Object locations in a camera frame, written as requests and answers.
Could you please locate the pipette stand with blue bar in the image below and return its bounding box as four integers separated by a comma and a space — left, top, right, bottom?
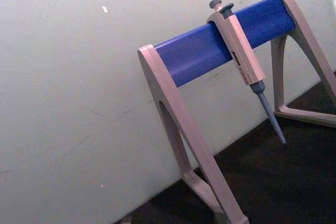
137, 0, 336, 224

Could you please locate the beige pipette with grey tip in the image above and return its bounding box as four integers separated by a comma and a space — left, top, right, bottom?
206, 0, 288, 149

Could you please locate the black table cloth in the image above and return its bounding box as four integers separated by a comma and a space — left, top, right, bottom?
114, 70, 336, 224

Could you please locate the plain pale wall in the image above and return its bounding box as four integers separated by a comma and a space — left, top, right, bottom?
0, 0, 336, 224

